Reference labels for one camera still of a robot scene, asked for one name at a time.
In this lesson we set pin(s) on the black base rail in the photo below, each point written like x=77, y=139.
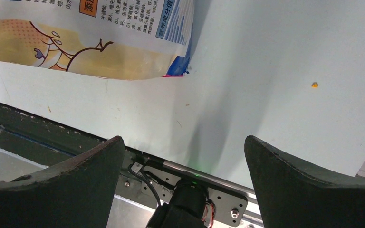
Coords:
x=144, y=179

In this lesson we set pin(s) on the pink blue pet food bag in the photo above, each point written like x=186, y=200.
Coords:
x=118, y=39

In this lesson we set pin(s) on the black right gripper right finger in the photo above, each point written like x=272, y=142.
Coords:
x=294, y=193

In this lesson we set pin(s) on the stray kibble piece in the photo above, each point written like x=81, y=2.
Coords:
x=314, y=85

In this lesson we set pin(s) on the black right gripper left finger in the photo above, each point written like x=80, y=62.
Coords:
x=76, y=193

